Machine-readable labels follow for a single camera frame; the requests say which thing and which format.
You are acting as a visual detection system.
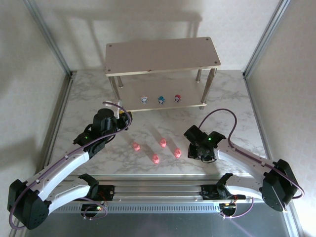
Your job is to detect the two-tier wooden shelf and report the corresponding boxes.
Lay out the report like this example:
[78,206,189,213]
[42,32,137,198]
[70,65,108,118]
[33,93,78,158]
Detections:
[105,37,221,112]

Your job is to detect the black controller board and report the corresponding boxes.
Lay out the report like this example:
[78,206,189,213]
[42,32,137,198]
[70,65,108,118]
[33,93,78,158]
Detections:
[81,203,109,213]
[219,202,238,213]

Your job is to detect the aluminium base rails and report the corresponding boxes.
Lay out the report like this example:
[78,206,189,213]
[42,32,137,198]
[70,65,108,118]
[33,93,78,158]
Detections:
[28,172,292,205]

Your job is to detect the grey metal plate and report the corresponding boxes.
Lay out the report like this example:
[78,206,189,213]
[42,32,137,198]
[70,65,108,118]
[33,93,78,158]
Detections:
[23,203,296,237]

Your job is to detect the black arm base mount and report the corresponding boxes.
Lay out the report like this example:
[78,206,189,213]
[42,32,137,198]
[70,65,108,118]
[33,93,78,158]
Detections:
[200,184,247,200]
[70,185,116,201]

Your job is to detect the aluminium side rail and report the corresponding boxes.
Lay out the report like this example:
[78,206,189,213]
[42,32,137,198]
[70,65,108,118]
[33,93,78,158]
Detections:
[37,71,76,183]
[243,70,278,182]

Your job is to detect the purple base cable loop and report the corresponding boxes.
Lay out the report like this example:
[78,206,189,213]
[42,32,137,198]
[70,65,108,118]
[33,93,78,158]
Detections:
[81,197,110,220]
[222,197,255,220]

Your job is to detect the perforated metal cable duct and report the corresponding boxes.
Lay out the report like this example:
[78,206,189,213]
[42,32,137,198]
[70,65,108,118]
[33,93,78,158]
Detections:
[53,202,222,214]

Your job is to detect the aluminium frame post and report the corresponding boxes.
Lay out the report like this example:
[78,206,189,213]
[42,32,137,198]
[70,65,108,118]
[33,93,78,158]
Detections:
[23,0,75,78]
[243,0,293,79]

